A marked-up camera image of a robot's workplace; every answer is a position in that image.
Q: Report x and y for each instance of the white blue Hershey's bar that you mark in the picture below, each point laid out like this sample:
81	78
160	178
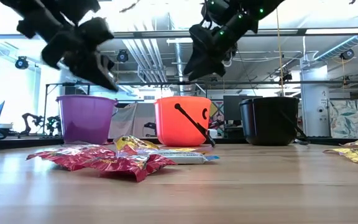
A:
185	158

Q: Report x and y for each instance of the grey corrugated ceiling duct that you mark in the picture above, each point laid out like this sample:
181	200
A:
337	48

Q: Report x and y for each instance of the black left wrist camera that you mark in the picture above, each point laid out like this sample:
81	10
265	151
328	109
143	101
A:
52	54

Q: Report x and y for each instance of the purple plastic bucket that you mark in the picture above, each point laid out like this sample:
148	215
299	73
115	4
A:
85	121

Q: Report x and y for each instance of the white ceiling light strip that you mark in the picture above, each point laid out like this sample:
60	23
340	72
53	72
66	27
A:
176	41

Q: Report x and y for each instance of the black pumpkin face bucket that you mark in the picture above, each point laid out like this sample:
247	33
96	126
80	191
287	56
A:
272	121

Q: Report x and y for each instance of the orange pumpkin face bucket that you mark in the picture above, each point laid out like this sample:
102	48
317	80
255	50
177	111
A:
172	124

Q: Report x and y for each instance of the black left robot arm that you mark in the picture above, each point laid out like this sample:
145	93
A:
42	21

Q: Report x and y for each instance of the black monitor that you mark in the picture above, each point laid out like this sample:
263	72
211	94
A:
232	107

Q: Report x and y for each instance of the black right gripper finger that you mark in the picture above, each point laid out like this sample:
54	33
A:
197	70

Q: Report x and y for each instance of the black neighbouring robot arm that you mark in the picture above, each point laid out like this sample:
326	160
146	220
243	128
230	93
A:
26	115
54	124

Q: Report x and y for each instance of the black metal rig frame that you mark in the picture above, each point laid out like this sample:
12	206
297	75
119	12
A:
17	143

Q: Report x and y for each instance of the leaf pattern wall panel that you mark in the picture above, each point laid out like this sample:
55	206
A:
346	118

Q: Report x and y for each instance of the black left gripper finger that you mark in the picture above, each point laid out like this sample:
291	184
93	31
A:
102	77

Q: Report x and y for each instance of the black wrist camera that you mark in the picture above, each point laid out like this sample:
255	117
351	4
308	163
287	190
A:
52	54
200	35

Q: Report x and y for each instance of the black round ceiling device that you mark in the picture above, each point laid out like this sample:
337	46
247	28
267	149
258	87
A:
21	63
122	56
346	54

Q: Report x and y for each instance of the red Skittles packet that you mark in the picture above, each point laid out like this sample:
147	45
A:
129	166
70	155

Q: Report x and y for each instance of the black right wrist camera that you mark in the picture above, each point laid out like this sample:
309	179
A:
200	35

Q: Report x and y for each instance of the white column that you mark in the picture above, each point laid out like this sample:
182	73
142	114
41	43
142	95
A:
314	102

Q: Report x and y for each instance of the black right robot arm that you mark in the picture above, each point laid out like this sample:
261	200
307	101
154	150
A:
250	7

